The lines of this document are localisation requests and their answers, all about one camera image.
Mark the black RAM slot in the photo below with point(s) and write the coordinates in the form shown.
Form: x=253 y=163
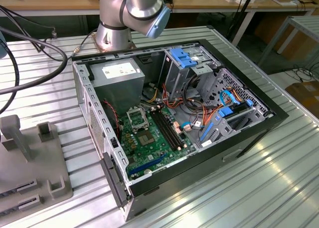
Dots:
x=163 y=128
x=171 y=128
x=168 y=128

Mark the long wooden desk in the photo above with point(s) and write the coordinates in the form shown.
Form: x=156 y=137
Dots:
x=37 y=1

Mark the grey parts rack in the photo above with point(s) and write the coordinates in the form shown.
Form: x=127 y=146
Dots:
x=30 y=168

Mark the small cardboard box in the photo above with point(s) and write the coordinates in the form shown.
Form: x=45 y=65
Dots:
x=304 y=93

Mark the blue plastic drive latch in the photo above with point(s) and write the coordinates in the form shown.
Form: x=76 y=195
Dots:
x=183 y=57

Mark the round coin cell battery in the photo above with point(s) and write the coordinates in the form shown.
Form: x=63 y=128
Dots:
x=148 y=172

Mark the green motherboard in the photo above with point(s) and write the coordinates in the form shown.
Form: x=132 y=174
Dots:
x=159 y=150

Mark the pale blue SATA plug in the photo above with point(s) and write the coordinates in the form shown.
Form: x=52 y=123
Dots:
x=187 y=127

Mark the grey metal frame table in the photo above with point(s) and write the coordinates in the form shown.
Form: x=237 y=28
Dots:
x=306 y=26

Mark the black case fan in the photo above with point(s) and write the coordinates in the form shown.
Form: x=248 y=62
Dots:
x=108 y=118

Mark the blue disk carrier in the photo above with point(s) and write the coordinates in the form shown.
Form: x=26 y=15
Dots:
x=225 y=112

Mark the black stand leg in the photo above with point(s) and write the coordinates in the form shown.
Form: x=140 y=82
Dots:
x=236 y=26

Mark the blue expansion slot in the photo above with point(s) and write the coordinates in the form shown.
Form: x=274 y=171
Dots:
x=149 y=163

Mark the grey power supply unit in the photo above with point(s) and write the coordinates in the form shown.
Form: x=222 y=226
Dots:
x=117 y=96

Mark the black expansion card latch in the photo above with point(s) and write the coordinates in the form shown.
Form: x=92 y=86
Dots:
x=112 y=178

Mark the grey metal disk bay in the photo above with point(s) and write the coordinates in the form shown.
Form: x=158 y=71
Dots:
x=258 y=114

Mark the black open PC case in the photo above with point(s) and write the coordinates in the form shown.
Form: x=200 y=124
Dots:
x=189 y=178

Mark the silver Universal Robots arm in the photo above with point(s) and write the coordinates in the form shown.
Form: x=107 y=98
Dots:
x=112 y=31

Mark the large brown cardboard box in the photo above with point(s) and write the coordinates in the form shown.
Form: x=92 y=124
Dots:
x=296 y=47

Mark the CPU socket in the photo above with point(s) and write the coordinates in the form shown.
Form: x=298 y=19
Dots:
x=146 y=139

